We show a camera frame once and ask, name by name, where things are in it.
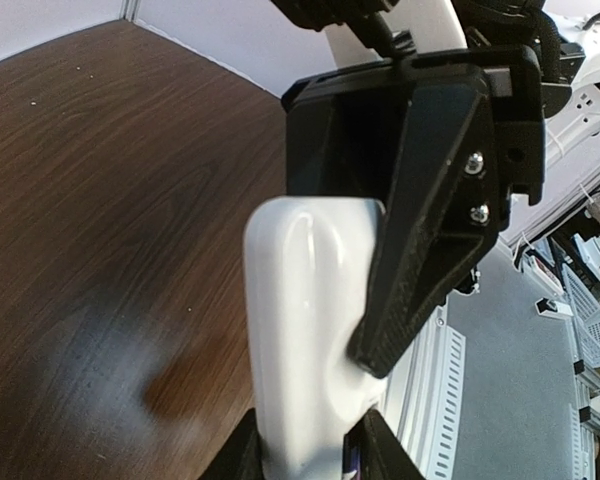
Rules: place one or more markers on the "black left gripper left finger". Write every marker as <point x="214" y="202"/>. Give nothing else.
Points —
<point x="243" y="455"/>

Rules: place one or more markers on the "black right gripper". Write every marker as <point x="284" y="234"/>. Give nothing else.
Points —
<point x="469" y="116"/>

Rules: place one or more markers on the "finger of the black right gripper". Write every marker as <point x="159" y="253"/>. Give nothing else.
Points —
<point x="343" y="145"/>

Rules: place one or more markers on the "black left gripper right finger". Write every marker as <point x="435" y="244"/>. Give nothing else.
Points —
<point x="371" y="451"/>

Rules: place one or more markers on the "white remote control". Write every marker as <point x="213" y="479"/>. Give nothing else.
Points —
<point x="306" y="268"/>

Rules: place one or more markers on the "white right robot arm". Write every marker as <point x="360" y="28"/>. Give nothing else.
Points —
<point x="568" y="54"/>

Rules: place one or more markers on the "right aluminium corner post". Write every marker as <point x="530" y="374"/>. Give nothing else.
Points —
<point x="129" y="9"/>

